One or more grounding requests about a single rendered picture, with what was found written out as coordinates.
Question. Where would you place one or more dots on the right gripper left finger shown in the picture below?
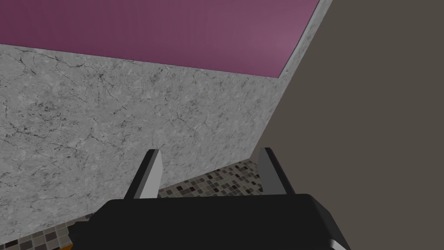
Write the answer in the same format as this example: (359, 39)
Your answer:
(148, 177)

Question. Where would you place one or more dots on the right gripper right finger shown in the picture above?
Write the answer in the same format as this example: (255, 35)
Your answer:
(272, 175)

